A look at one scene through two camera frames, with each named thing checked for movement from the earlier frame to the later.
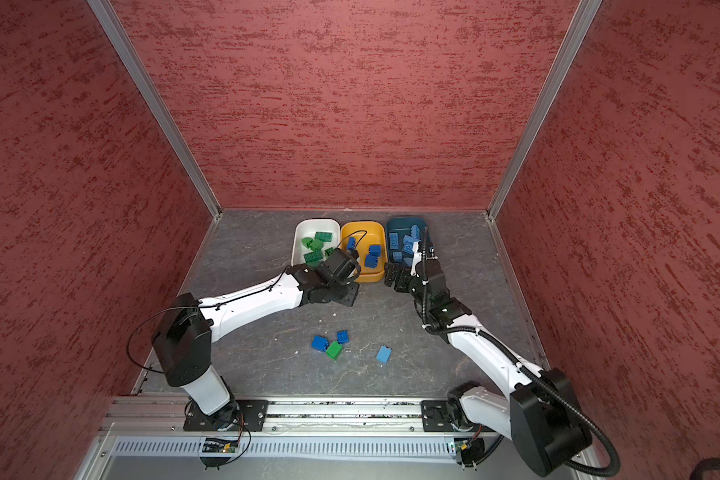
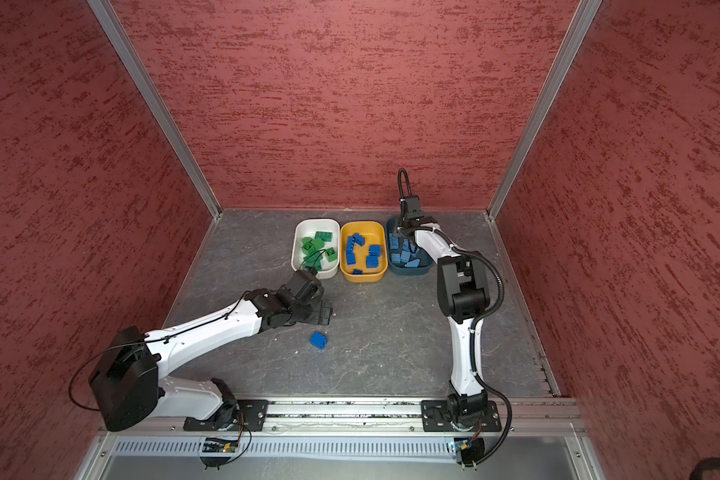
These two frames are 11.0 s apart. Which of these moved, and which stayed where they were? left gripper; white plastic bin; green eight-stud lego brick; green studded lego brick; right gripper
Moved: right gripper; left gripper
Stayed: green eight-stud lego brick; green studded lego brick; white plastic bin
